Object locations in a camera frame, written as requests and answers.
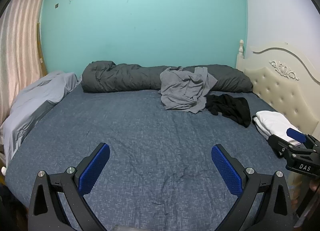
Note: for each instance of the white garment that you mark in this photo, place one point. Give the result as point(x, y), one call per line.
point(272, 120)

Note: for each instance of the pink curtain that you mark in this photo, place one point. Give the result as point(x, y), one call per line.
point(17, 40)

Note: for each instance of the bed with blue sheet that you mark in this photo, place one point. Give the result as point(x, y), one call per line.
point(125, 133)

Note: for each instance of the grey knit shirt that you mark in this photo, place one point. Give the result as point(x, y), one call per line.
point(177, 93)

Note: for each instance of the grey ribbed garment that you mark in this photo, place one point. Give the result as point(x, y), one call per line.
point(201, 78)

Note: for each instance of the cream tufted headboard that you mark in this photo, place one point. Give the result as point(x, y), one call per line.
point(282, 83)

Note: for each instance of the pale folded garment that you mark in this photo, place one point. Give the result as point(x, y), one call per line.
point(261, 128)

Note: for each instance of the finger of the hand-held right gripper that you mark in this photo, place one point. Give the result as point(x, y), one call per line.
point(296, 135)
point(277, 143)

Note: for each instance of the black crumpled garment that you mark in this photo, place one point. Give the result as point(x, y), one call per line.
point(230, 108)

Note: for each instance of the wooden window frame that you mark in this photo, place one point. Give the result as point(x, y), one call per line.
point(41, 53)

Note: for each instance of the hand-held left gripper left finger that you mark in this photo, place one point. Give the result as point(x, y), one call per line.
point(93, 168)

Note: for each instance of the dark grey rolled duvet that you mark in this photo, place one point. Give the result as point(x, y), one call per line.
point(125, 78)

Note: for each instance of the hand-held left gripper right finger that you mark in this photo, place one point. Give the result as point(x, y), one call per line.
point(226, 171)

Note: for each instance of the light grey sheet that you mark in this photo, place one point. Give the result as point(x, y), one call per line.
point(30, 105)

